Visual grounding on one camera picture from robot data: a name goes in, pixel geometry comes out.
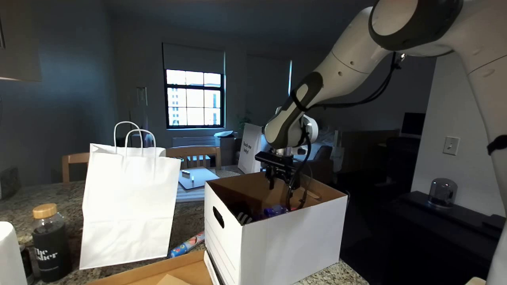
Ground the black low cabinet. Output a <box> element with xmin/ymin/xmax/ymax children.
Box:
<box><xmin>378</xmin><ymin>190</ymin><xmax>505</xmax><ymax>285</ymax></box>

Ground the pale flat box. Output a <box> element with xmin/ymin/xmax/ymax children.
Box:
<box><xmin>177</xmin><ymin>167</ymin><xmax>220</xmax><ymax>203</ymax></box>

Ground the dark monitor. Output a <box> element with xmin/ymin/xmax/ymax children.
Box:
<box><xmin>399</xmin><ymin>111</ymin><xmax>426</xmax><ymax>140</ymax></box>

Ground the white window blind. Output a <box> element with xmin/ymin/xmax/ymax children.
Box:
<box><xmin>161</xmin><ymin>43</ymin><xmax>228</xmax><ymax>76</ymax></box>

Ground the brown cardboard box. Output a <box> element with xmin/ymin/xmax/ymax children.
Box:
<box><xmin>85</xmin><ymin>247</ymin><xmax>226</xmax><ymax>285</ymax></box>

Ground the black white striped item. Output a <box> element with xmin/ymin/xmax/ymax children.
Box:
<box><xmin>236</xmin><ymin>211</ymin><xmax>256</xmax><ymax>227</ymax></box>

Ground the white countertop appliance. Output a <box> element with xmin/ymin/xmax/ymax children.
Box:
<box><xmin>0</xmin><ymin>220</ymin><xmax>28</xmax><ymax>285</ymax></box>

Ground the white wall outlet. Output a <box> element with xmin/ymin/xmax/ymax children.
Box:
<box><xmin>442</xmin><ymin>135</ymin><xmax>461</xmax><ymax>157</ymax></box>

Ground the white paper bag with handles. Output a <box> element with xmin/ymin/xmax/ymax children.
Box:
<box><xmin>77</xmin><ymin>119</ymin><xmax>182</xmax><ymax>271</ymax></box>

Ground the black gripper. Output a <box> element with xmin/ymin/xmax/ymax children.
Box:
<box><xmin>264</xmin><ymin>162</ymin><xmax>304</xmax><ymax>211</ymax></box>

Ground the large grid window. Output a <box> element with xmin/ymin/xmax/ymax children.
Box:
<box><xmin>165</xmin><ymin>68</ymin><xmax>225</xmax><ymax>130</ymax></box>

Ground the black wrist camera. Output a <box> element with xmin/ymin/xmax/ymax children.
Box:
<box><xmin>253</xmin><ymin>151</ymin><xmax>296</xmax><ymax>167</ymax></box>

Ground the wooden chair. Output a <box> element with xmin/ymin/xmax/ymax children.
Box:
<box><xmin>165</xmin><ymin>146</ymin><xmax>222</xmax><ymax>171</ymax></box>
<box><xmin>60</xmin><ymin>151</ymin><xmax>92</xmax><ymax>184</ymax></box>

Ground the white bag with print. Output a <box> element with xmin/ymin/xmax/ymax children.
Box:
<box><xmin>236</xmin><ymin>122</ymin><xmax>271</xmax><ymax>175</ymax></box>

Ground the dark jar with wooden lid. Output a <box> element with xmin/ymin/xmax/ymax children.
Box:
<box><xmin>28</xmin><ymin>203</ymin><xmax>69</xmax><ymax>284</ymax></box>

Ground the blue label water bottle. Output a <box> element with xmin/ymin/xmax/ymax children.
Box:
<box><xmin>263</xmin><ymin>203</ymin><xmax>291</xmax><ymax>220</ymax></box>

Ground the blue snack packet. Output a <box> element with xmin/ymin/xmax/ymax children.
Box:
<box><xmin>168</xmin><ymin>230</ymin><xmax>206</xmax><ymax>258</ymax></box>

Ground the glass dome jar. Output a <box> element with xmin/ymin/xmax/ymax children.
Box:
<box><xmin>426</xmin><ymin>178</ymin><xmax>459</xmax><ymax>209</ymax></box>

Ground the white cardboard box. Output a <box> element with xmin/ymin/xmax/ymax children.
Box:
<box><xmin>203</xmin><ymin>167</ymin><xmax>350</xmax><ymax>285</ymax></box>

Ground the dark sofa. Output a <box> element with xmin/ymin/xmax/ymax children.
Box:
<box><xmin>302</xmin><ymin>141</ymin><xmax>336</xmax><ymax>184</ymax></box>

